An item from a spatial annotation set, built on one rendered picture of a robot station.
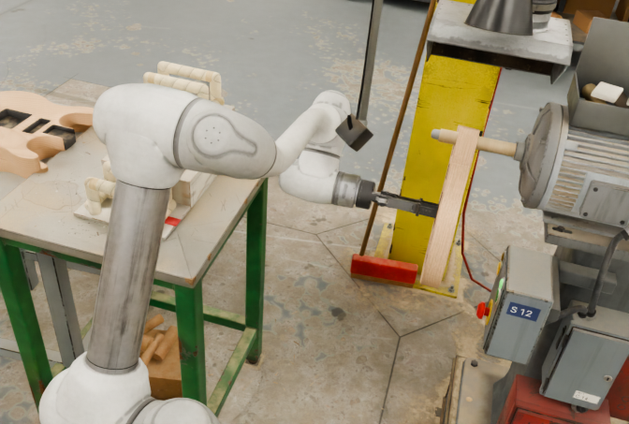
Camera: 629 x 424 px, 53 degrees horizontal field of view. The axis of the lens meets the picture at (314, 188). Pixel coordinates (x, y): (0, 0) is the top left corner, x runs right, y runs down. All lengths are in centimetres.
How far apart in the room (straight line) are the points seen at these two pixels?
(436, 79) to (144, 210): 153
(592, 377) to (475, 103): 115
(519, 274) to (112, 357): 84
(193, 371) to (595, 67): 128
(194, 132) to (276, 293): 185
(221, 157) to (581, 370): 108
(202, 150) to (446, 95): 157
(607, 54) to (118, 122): 105
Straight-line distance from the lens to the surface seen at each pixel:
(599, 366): 172
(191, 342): 174
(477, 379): 228
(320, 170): 159
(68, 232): 174
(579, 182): 147
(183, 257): 161
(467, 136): 145
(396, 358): 265
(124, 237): 119
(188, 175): 174
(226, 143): 102
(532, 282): 140
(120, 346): 128
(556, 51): 143
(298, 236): 313
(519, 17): 130
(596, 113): 145
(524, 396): 186
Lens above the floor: 200
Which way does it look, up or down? 35 degrees down
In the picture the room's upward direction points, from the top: 5 degrees clockwise
